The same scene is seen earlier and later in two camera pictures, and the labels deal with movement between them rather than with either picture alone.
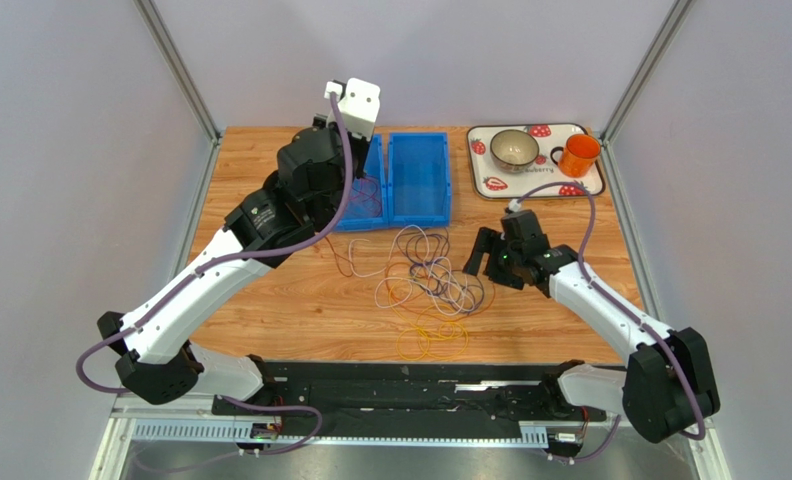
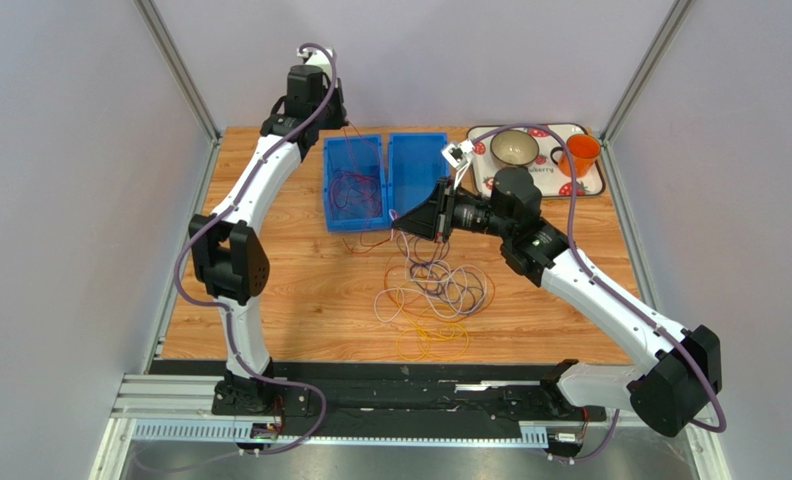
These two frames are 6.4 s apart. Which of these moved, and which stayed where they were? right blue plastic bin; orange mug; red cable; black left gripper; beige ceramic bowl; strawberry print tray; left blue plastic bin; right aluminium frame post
Moved: black left gripper; red cable
Stayed: right aluminium frame post; orange mug; beige ceramic bowl; right blue plastic bin; strawberry print tray; left blue plastic bin
